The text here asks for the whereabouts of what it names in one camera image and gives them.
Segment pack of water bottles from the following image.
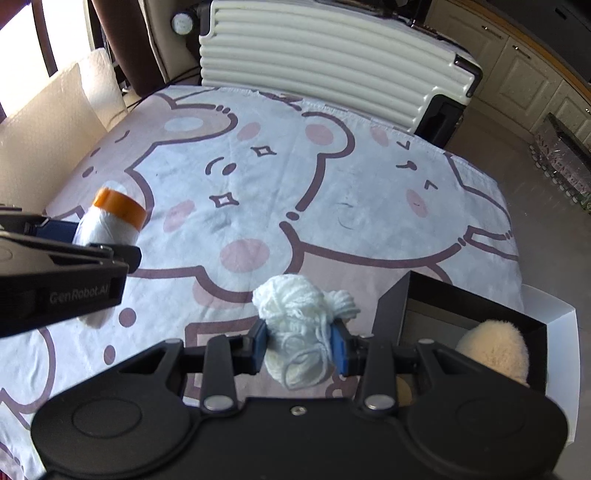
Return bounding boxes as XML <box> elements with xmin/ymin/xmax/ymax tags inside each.
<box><xmin>529</xmin><ymin>113</ymin><xmax>591</xmax><ymax>208</ymax></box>

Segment bear printed blanket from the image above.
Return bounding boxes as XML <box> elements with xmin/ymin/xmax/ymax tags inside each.
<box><xmin>0</xmin><ymin>85</ymin><xmax>525</xmax><ymax>480</ymax></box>

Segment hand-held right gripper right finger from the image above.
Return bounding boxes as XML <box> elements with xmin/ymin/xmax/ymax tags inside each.
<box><xmin>330</xmin><ymin>322</ymin><xmax>467</xmax><ymax>415</ymax></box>

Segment bubble wrap sheet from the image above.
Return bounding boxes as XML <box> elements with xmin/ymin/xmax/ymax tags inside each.
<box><xmin>0</xmin><ymin>48</ymin><xmax>127</xmax><ymax>215</ymax></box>

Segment white ribbed suitcase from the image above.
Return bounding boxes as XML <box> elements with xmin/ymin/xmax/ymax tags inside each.
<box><xmin>171</xmin><ymin>0</ymin><xmax>483</xmax><ymax>148</ymax></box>

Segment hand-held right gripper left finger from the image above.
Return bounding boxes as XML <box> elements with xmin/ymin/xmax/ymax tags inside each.
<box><xmin>120</xmin><ymin>320</ymin><xmax>271</xmax><ymax>412</ymax></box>

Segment black cardboard box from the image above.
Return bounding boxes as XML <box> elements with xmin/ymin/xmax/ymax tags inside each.
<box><xmin>372</xmin><ymin>271</ymin><xmax>548</xmax><ymax>398</ymax></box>

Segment brown curtain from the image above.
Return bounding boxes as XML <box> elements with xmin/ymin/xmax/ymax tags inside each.
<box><xmin>90</xmin><ymin>0</ymin><xmax>164</xmax><ymax>97</ymax></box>

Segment beige plush toy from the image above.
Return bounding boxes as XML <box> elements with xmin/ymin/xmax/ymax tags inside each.
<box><xmin>455</xmin><ymin>320</ymin><xmax>531</xmax><ymax>384</ymax></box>

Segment white cardboard box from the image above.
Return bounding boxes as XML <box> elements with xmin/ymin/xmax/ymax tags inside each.
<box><xmin>519</xmin><ymin>284</ymin><xmax>578</xmax><ymax>448</ymax></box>

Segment cream kitchen cabinets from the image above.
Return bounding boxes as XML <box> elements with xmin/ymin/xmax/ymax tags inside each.
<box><xmin>425</xmin><ymin>0</ymin><xmax>591</xmax><ymax>134</ymax></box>

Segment white yarn ball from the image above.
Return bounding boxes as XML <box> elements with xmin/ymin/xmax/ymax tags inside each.
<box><xmin>252</xmin><ymin>274</ymin><xmax>358</xmax><ymax>392</ymax></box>

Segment white bag roll orange cap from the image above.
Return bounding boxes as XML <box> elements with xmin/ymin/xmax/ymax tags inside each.
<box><xmin>73</xmin><ymin>187</ymin><xmax>146</xmax><ymax>329</ymax></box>

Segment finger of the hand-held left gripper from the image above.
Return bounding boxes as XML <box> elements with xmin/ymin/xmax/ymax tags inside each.
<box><xmin>0</xmin><ymin>210</ymin><xmax>81</xmax><ymax>244</ymax></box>
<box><xmin>0</xmin><ymin>233</ymin><xmax>141</xmax><ymax>274</ymax></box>

